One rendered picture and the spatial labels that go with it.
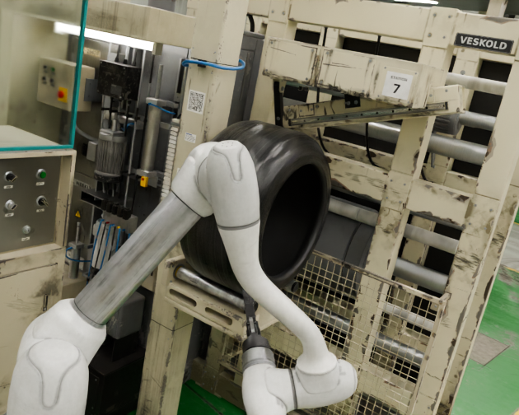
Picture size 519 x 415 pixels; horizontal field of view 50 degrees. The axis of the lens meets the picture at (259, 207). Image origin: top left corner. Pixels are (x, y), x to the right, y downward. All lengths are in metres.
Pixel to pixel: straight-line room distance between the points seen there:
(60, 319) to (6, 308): 0.72
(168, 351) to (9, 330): 0.59
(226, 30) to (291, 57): 0.27
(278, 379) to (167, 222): 0.48
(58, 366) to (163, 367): 1.12
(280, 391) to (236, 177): 0.56
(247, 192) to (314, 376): 0.50
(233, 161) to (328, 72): 0.90
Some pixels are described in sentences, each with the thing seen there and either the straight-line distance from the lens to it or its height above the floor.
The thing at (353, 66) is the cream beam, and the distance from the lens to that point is 1.99.
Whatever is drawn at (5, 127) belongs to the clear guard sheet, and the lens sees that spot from 1.93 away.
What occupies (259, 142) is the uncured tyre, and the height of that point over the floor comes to 1.45.
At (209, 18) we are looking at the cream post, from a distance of 2.00.
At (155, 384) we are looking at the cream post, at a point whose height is 0.36.
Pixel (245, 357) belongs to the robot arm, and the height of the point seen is 0.95.
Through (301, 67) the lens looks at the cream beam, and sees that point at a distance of 2.08.
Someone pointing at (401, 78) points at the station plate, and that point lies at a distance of 1.92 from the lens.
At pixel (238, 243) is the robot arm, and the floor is 1.30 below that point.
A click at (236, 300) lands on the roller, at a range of 1.91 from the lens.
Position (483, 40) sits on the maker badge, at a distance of 2.19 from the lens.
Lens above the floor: 1.72
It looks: 15 degrees down
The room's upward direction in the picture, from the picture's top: 11 degrees clockwise
